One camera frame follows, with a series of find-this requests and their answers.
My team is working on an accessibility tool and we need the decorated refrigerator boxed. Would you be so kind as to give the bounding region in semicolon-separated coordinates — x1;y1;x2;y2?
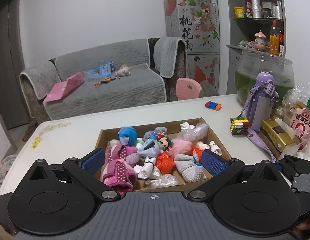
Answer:
164;0;220;97

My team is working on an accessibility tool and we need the glass fish bowl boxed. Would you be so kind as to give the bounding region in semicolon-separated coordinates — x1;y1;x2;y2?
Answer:
235;50;295;107

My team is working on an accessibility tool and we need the pink fluffy monster plush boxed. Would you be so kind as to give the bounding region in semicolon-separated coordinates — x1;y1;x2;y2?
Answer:
168;138;192;158

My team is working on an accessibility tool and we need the orange drink bottle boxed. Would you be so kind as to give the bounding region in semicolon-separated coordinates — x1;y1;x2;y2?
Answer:
270;21;279;56

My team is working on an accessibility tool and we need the grey shelf cabinet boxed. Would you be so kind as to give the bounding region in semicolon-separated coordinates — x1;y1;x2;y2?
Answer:
227;0;283;94

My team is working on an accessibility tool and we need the blue white sock bundle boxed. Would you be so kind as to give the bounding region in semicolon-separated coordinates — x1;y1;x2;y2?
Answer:
143;129;158;141

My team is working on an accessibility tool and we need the minnie mouse doll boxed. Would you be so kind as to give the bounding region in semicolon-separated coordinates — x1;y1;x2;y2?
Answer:
156;133;173;151

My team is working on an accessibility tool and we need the pink polka dot sock bundle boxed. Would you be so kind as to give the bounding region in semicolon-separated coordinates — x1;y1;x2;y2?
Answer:
101;159;136;197

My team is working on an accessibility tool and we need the colourful building block cube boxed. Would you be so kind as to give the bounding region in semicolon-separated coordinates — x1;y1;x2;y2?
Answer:
230;117;249;135

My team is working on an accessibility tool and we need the light blue grey sock bundle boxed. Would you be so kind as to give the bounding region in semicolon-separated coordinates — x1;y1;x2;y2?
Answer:
137;139;163;158

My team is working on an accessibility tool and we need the purple water bottle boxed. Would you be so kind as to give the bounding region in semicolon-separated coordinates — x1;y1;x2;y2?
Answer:
241;72;279;132

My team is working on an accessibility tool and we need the blue sock with pink band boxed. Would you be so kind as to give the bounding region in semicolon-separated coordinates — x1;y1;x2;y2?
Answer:
117;127;137;146

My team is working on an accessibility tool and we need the grey covered sofa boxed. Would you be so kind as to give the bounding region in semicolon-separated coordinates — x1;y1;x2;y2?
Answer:
20;37;188;123

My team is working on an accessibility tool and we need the orange plastic bag bundle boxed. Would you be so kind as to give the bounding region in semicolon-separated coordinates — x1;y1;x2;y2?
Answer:
155;152;175;174

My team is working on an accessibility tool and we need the pink sauce pouch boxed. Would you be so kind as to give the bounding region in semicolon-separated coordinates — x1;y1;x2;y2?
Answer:
289;98;310;151

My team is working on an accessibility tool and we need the gold yellow box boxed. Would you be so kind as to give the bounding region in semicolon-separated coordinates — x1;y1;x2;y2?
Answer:
259;119;301;160

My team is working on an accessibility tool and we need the white pink plush on sofa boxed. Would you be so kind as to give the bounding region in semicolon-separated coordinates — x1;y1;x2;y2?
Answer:
115;64;131;78

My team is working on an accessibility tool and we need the colourful block strip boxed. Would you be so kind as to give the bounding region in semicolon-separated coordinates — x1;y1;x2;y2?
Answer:
205;101;222;111

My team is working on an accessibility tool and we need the white tissue bundle black band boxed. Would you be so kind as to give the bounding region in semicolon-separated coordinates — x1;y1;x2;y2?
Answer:
134;157;160;179

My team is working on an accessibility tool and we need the pink plastic chair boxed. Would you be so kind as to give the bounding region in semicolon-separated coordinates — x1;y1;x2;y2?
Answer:
176;77;202;101

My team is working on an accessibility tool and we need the orange toy on sofa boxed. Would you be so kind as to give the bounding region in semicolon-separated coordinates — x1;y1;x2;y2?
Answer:
94;77;117;87

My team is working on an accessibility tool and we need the blue toy castle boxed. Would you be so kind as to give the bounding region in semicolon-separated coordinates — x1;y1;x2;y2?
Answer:
99;61;115;77

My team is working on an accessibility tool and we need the brown cardboard box tray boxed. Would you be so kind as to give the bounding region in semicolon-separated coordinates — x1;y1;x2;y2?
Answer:
96;120;231;192

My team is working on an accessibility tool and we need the white cloth with green band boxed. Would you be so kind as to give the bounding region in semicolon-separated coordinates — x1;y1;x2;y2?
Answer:
135;139;144;150

